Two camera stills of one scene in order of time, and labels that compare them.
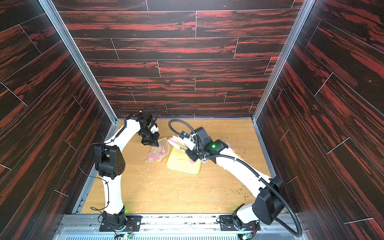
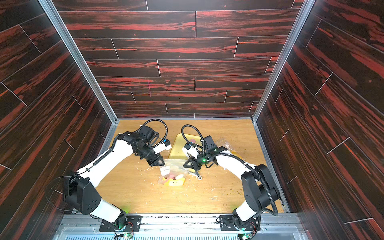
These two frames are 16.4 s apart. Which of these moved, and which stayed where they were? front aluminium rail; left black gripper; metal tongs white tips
Moved: left black gripper; metal tongs white tips
Stayed: front aluminium rail
